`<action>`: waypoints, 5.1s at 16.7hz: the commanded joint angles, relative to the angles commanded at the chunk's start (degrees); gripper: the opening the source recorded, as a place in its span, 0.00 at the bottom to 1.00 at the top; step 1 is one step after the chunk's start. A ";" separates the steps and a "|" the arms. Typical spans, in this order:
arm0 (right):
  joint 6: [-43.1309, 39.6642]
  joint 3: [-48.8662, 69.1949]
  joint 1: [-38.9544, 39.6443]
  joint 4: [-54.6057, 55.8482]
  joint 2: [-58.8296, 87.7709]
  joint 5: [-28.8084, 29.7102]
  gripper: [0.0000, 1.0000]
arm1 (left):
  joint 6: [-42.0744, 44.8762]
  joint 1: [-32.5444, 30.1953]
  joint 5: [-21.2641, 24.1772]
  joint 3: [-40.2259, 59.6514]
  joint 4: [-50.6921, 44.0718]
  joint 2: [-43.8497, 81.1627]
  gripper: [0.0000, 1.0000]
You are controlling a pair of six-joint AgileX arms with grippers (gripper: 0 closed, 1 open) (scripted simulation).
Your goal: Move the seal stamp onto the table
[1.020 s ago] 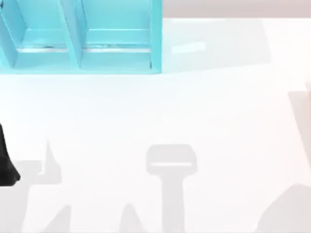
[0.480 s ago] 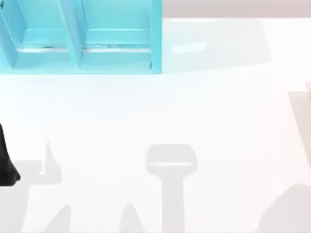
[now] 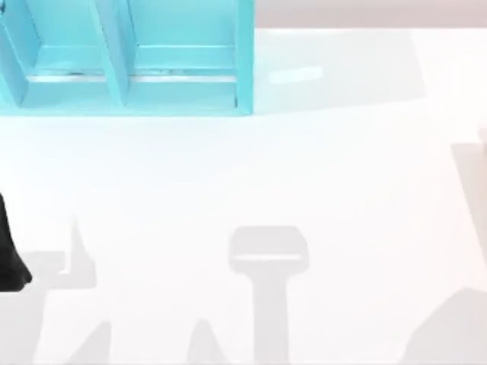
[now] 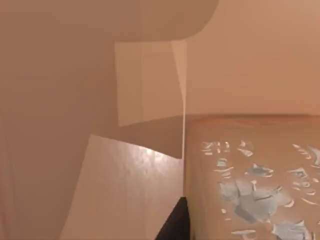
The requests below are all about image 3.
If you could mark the light blue rack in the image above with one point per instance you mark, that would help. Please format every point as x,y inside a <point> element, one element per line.
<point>114,57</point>

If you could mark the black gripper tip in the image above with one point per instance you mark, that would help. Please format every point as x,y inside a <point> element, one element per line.
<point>9,262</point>

